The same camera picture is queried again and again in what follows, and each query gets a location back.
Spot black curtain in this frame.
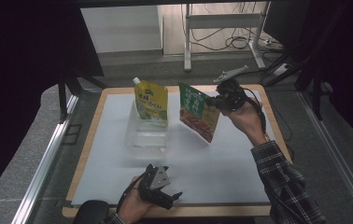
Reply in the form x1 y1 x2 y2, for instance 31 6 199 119
0 0 105 209
262 0 353 154

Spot aluminium rail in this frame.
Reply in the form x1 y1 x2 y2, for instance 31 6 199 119
298 91 353 224
10 93 79 224

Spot white desk frame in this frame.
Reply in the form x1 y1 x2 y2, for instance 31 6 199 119
183 1 273 73

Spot right hand-held gripper cable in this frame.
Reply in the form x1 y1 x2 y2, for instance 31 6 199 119
242 87 268 136

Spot person's left hand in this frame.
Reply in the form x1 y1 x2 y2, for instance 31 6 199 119
117 175 154 224

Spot person's right hand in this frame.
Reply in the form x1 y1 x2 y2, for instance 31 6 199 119
220 100 270 147

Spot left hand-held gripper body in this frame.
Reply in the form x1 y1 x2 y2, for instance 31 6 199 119
137 163 175 209

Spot hand-held gripper cable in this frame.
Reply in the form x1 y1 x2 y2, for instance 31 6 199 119
242 87 268 136
116 172 149 216

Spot red and green snack packet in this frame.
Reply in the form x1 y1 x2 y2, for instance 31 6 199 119
177 81 222 145

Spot black floor cables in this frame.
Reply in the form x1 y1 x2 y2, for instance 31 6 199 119
180 3 290 86

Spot left hand-held gripper cable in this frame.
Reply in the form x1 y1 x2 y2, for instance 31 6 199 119
116 172 149 216

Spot wooden-edged white table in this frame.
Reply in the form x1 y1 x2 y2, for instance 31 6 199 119
62 83 292 218

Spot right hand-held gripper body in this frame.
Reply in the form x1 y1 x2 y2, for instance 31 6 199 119
213 64 249 112

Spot clear plastic container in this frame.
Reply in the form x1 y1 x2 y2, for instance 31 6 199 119
123 99 171 161

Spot yellow spout pouch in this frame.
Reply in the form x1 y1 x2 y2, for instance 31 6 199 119
132 77 170 128

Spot black stand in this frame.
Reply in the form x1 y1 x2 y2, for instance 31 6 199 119
263 0 353 121
57 69 107 125

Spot white panel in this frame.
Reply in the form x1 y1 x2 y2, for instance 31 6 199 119
79 5 163 54

